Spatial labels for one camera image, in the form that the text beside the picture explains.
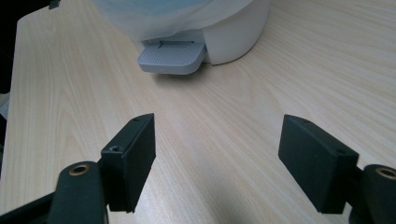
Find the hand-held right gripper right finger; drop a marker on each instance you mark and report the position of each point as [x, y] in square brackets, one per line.
[314, 161]

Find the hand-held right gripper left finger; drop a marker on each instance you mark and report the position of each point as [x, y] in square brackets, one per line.
[130, 161]

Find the white pedal trash can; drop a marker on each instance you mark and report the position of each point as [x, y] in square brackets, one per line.
[233, 40]

